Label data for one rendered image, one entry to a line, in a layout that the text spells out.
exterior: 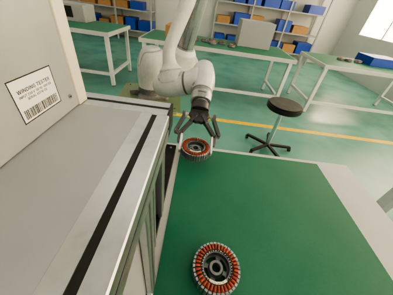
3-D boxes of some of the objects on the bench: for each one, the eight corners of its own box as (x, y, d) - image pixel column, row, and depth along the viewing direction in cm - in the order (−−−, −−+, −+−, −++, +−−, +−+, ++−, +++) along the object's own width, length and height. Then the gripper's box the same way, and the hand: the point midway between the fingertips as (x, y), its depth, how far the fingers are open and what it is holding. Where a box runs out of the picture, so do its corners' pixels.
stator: (192, 246, 50) (193, 239, 48) (233, 249, 51) (237, 242, 49) (190, 299, 41) (192, 294, 39) (240, 301, 42) (245, 296, 40)
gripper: (172, 93, 75) (162, 145, 67) (230, 102, 76) (227, 153, 68) (173, 104, 82) (164, 152, 74) (226, 112, 83) (223, 160, 75)
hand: (195, 148), depth 72 cm, fingers closed on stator, 11 cm apart
